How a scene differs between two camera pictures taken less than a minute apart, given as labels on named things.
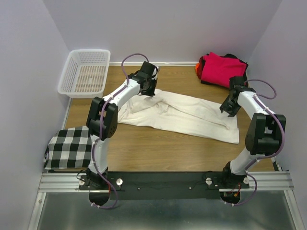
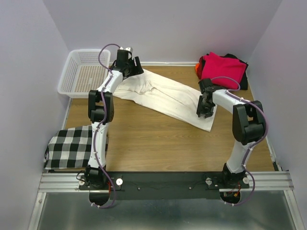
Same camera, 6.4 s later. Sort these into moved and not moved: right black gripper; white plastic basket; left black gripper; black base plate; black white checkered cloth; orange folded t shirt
Moved: right black gripper; left black gripper
Not moved: white plastic basket; orange folded t shirt; black base plate; black white checkered cloth
